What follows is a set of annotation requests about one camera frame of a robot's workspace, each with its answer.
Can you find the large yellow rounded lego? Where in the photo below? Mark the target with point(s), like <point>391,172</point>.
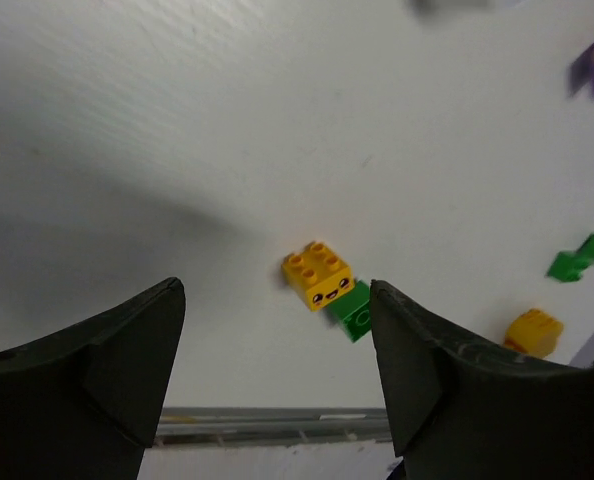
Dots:
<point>534,333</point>

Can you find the green square lego near front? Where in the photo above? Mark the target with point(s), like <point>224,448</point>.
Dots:
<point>351,311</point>

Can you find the white divided sorting tray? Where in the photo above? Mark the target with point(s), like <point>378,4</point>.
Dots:
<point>428,7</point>

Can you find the small yellow smiley lego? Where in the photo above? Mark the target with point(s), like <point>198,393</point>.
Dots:
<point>318,275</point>

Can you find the aluminium table frame rail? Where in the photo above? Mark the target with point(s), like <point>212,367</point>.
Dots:
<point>241,427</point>

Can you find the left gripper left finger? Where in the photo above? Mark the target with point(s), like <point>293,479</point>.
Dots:
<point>85,401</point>

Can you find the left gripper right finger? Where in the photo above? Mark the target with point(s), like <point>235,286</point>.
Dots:
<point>462,407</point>

